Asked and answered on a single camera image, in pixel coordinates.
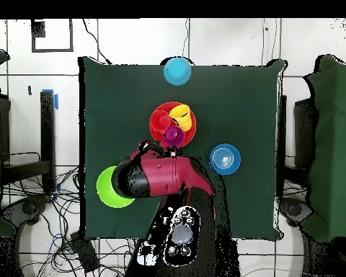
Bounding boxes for yellow plastic cup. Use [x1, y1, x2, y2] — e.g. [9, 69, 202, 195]
[169, 103, 193, 131]

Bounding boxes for grey pedestal foot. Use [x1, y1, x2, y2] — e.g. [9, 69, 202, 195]
[0, 195, 50, 227]
[278, 197, 316, 229]

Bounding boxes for tangled floor cables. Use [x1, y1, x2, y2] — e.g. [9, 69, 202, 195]
[2, 165, 139, 277]

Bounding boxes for orange plastic bowl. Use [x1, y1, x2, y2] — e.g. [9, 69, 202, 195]
[148, 101, 198, 150]

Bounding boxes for dark green tablecloth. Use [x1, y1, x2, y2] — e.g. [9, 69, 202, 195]
[78, 56, 288, 242]

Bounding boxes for green plastic bowl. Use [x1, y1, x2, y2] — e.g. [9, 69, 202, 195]
[96, 165, 136, 209]

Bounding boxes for black metal post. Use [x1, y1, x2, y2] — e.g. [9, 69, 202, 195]
[277, 94, 288, 198]
[40, 89, 57, 193]

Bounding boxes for orange plastic cup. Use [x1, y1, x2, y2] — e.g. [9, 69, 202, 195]
[149, 109, 172, 133]

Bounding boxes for light blue plastic bowl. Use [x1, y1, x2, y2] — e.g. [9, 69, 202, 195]
[163, 56, 192, 87]

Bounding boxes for black square frame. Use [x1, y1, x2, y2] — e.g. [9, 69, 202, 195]
[30, 18, 74, 53]

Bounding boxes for black power brick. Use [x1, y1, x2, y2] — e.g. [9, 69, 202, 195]
[70, 232, 101, 273]

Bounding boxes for black cable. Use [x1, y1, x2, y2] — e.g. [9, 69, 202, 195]
[81, 18, 112, 65]

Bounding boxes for blue tape strip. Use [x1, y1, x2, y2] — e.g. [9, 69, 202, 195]
[42, 88, 59, 111]

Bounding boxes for purple plastic cup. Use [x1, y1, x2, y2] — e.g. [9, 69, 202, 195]
[162, 126, 186, 147]

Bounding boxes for blue ribbed plastic bowl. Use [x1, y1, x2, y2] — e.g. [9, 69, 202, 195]
[209, 143, 242, 176]

